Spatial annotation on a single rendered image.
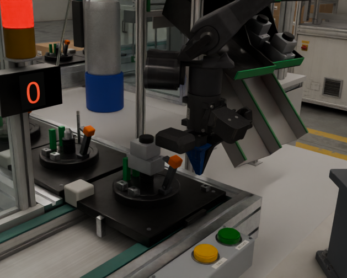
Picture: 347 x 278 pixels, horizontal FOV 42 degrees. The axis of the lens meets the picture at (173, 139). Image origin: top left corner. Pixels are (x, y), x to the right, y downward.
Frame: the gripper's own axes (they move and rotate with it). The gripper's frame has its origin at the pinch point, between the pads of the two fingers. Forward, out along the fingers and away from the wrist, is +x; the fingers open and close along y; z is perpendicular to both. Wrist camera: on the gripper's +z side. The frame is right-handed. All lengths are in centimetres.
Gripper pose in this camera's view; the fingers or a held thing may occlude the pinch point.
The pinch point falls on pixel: (199, 156)
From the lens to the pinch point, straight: 81.3
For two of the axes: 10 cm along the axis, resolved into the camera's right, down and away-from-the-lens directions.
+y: 6.6, -2.5, 7.1
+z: 7.5, 2.6, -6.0
